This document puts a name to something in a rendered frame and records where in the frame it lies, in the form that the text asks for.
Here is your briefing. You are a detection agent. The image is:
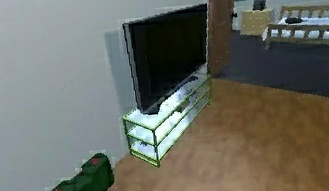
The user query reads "green glass television stand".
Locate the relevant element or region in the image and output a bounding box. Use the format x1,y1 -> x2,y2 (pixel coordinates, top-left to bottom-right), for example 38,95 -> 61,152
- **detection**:
118,73 -> 220,171

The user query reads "black television set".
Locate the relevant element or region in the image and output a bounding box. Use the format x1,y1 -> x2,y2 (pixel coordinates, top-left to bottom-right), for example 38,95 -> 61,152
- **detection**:
121,2 -> 218,118

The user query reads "brown room door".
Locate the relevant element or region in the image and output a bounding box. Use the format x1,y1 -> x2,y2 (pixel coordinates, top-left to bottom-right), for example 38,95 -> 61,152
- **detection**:
201,0 -> 247,79

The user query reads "pale yellow bedside cabinet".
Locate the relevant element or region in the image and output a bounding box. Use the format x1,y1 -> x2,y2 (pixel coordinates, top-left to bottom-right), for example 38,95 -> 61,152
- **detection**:
238,7 -> 277,38

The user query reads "dark green bag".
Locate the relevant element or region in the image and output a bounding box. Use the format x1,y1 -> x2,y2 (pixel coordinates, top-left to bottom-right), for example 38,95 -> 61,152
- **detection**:
37,151 -> 116,191

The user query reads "black box on cabinet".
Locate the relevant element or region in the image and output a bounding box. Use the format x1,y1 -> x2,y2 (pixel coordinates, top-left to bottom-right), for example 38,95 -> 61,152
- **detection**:
252,0 -> 268,13

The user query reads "pale wooden bed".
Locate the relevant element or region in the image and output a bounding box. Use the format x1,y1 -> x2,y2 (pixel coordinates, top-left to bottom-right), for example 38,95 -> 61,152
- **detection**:
259,0 -> 329,64

